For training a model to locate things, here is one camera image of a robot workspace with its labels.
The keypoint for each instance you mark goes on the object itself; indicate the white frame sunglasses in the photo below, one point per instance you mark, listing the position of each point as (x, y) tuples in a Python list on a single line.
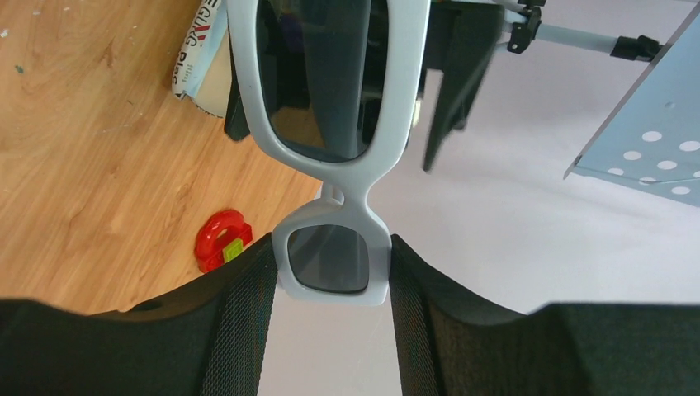
[(329, 89)]

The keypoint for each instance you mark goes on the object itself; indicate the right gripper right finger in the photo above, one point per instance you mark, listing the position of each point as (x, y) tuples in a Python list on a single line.
[(451, 341)]

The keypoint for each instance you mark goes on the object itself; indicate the green block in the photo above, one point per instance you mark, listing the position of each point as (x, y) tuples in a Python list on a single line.
[(232, 250)]

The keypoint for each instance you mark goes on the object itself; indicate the blue perforated music stand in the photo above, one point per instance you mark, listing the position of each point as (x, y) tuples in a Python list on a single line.
[(650, 140)]

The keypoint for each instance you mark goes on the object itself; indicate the flag print glasses case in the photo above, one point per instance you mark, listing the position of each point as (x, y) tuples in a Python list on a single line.
[(202, 71)]

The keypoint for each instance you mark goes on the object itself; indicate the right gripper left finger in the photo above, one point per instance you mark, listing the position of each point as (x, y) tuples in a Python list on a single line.
[(207, 337)]

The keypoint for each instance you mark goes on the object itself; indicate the red horseshoe magnet toy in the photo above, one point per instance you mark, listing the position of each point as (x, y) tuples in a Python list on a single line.
[(219, 230)]

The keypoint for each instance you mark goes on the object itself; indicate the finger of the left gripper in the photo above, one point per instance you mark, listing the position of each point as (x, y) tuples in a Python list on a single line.
[(236, 125), (461, 42)]

